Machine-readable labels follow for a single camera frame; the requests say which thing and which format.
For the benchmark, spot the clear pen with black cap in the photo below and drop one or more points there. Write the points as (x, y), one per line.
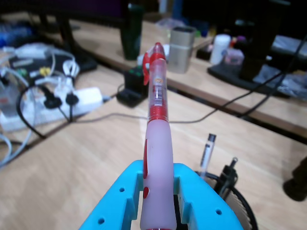
(208, 148)

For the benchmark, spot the white power strip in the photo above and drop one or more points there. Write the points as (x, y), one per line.
(86, 98)

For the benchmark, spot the black box with green parts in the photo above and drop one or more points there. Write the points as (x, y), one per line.
(132, 91)

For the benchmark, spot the dark rounded object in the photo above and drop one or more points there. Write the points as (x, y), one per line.
(296, 182)

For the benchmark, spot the black mesh pen holder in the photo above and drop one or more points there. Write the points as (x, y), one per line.
(249, 215)

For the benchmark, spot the black monitor with stand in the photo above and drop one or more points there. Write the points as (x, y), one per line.
(79, 55)

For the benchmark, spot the black power plug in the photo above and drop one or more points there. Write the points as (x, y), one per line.
(51, 100)
(71, 98)

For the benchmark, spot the white plastic bottle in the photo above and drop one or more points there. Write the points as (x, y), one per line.
(219, 50)

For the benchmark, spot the beige metal box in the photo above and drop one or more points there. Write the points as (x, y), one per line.
(181, 52)

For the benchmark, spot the red pen with pink grip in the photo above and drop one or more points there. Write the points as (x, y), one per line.
(158, 155)

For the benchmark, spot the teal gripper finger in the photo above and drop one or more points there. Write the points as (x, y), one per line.
(206, 206)
(115, 203)

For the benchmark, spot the pink plastic box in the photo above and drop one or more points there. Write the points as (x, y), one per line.
(233, 57)

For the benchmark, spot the wooden desk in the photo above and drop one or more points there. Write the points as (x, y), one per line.
(275, 112)

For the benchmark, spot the black monitor stand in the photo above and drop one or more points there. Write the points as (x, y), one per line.
(254, 67)

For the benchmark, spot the dark green bottle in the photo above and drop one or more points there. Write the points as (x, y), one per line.
(132, 33)

